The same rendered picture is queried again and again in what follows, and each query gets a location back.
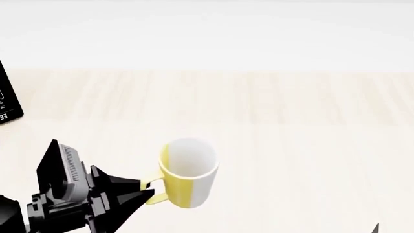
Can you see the grey gripper camera box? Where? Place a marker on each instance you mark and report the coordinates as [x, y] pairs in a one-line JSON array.
[[72, 170]]

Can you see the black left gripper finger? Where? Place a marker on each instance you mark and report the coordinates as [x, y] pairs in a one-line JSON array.
[[124, 184], [129, 208]]

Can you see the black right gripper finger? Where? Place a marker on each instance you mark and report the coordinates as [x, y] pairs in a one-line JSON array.
[[376, 229]]

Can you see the black device with white print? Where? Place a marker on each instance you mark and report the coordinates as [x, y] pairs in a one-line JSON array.
[[8, 102]]

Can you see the yellow and white mug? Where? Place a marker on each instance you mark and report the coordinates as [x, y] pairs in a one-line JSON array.
[[184, 191]]

